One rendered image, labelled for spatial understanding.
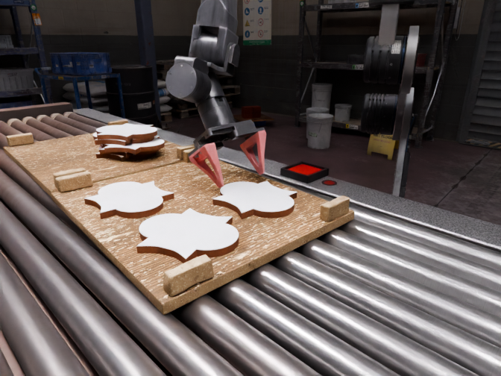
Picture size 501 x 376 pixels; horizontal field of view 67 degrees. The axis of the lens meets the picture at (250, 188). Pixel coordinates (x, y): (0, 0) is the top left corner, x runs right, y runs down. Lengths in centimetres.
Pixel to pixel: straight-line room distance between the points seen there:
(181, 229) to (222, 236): 6
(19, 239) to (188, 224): 25
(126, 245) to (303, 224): 25
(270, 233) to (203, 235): 10
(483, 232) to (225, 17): 55
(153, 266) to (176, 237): 6
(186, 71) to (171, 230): 26
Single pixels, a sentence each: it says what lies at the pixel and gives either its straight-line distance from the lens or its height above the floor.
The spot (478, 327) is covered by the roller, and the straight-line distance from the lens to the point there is 49.
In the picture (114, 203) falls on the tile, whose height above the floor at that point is 95.
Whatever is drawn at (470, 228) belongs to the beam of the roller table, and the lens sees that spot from 69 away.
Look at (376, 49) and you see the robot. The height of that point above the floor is 117.
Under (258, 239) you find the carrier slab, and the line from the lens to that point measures 53.
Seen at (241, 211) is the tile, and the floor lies 95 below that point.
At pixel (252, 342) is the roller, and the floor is 92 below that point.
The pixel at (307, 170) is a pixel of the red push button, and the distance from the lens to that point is 83.
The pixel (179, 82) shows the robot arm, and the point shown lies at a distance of 64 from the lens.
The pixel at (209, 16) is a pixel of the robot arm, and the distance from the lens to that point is 73.
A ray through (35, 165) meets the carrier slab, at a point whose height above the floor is 94.
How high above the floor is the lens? 119
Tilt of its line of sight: 22 degrees down
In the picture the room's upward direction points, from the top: straight up
